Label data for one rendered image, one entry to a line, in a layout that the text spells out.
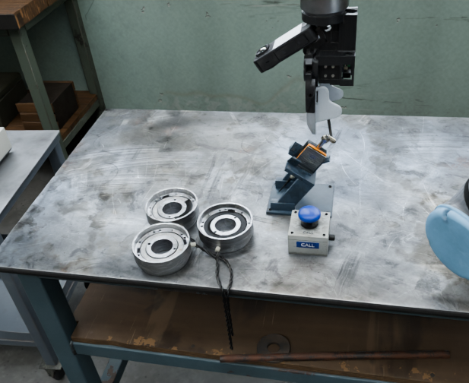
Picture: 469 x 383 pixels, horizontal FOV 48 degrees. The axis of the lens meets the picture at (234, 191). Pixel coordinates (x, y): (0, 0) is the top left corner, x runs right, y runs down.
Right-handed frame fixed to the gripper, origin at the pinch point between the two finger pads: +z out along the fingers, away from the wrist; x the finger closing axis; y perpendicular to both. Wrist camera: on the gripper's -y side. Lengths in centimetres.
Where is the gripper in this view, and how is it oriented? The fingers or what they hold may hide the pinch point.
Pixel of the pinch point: (311, 120)
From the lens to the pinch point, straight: 97.6
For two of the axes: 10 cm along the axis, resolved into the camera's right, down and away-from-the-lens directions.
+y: 9.8, 0.5, -2.1
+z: 0.9, 7.9, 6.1
